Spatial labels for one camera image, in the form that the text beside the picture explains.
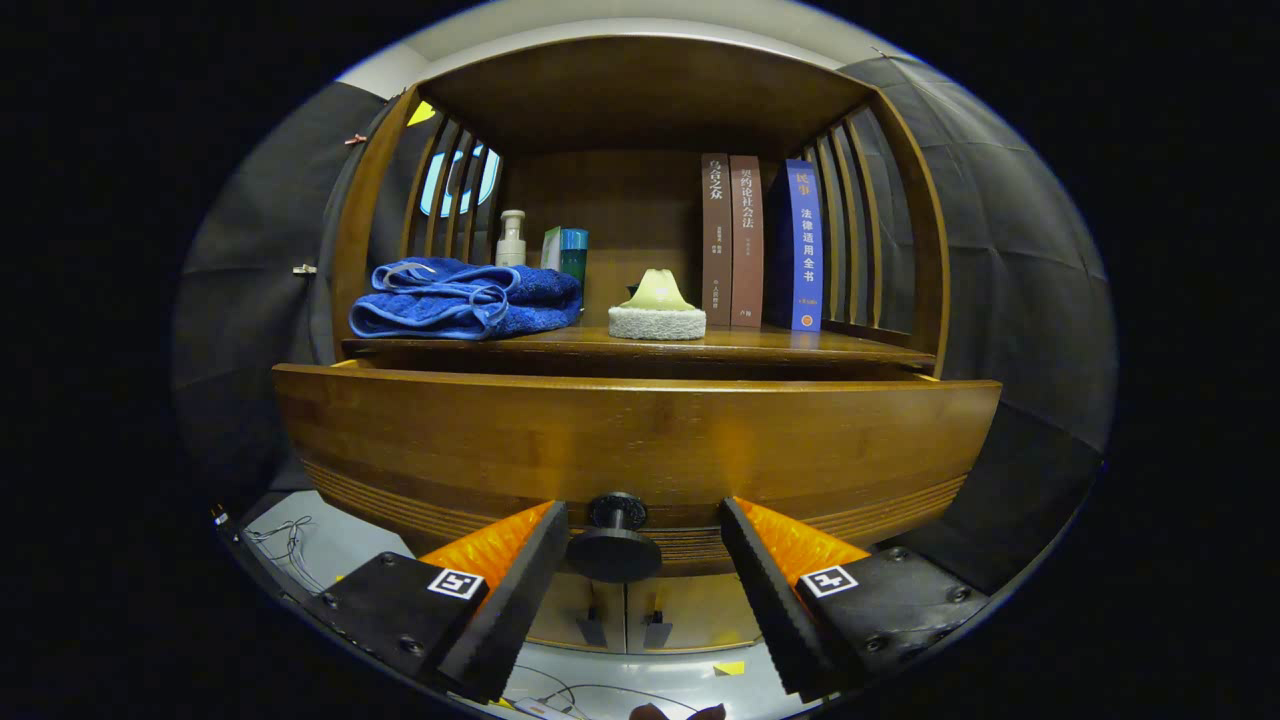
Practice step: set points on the wooden cabinet door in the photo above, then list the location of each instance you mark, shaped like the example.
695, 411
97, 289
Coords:
562, 602
700, 612

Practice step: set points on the wooden cabinet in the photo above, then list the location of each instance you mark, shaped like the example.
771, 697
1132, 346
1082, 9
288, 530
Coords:
620, 200

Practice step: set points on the wooden countertop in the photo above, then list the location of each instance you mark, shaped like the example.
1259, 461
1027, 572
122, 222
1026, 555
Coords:
800, 345

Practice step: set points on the black backdrop cloth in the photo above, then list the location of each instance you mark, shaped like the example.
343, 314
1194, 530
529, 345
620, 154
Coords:
1000, 250

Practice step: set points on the wooden drawer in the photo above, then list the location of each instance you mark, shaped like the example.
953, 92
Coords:
640, 440

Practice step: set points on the yellow tape piece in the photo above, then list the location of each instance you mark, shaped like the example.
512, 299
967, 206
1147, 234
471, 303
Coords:
729, 667

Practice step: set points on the blue book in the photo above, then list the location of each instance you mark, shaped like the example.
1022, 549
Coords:
803, 245

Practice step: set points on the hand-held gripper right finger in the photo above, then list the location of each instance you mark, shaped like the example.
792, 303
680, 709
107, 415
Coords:
775, 610

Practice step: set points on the white pump bottle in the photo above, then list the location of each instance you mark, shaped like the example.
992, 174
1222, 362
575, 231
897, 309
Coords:
511, 248

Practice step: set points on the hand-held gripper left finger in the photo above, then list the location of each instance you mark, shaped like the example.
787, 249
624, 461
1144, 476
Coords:
510, 610

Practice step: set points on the blue towel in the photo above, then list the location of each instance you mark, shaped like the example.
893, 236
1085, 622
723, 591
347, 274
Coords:
450, 305

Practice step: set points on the dark brown book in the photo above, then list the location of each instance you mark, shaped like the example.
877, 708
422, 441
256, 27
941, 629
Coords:
716, 240

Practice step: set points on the white adapter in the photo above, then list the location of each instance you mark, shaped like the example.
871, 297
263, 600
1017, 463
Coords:
545, 710

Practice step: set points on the reddish brown book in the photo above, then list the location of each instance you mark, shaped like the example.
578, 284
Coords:
747, 240

